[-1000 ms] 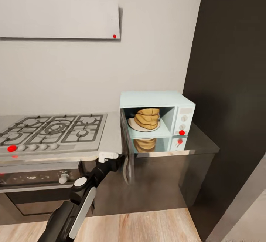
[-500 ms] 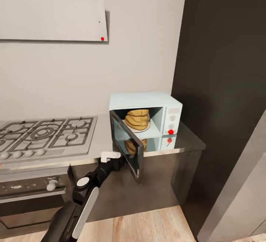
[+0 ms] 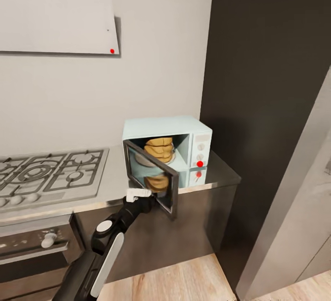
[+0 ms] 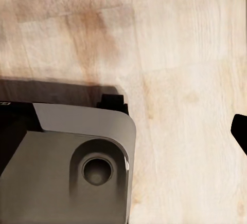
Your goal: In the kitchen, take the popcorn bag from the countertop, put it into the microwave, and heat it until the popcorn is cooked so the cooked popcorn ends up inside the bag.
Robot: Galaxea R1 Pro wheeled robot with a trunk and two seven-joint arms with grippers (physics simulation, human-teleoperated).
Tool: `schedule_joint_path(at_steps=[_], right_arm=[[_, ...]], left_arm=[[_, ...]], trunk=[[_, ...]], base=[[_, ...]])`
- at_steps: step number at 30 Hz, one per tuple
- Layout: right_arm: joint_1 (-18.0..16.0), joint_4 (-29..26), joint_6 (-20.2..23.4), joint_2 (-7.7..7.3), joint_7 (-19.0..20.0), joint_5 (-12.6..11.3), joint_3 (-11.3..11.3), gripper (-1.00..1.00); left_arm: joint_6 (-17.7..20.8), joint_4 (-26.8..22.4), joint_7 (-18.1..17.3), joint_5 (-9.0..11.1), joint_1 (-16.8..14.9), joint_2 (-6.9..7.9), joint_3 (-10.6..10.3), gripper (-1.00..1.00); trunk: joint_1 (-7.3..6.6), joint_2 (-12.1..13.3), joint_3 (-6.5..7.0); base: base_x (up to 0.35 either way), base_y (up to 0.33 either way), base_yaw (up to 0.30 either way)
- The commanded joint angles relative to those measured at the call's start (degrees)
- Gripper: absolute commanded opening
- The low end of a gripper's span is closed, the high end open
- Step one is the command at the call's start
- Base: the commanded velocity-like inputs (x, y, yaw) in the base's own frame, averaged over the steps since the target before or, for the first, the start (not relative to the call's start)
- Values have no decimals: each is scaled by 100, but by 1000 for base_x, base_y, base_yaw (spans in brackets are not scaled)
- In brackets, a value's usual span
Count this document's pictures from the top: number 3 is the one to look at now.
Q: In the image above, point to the fridge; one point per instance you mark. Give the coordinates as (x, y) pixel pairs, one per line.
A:
(267, 98)

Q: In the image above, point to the burner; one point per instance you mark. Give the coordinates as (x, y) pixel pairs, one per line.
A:
(35, 180)

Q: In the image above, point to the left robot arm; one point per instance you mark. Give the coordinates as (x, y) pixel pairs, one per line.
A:
(85, 277)

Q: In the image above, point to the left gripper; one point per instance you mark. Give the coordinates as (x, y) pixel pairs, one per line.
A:
(141, 205)

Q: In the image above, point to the oven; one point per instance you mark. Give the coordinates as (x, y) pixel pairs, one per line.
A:
(35, 255)

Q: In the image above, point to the microwave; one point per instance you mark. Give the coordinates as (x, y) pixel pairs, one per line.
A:
(191, 142)

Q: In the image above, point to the popcorn bag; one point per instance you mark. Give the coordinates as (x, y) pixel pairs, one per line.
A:
(160, 147)

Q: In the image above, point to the range hood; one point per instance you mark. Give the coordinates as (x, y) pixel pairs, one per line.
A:
(72, 26)

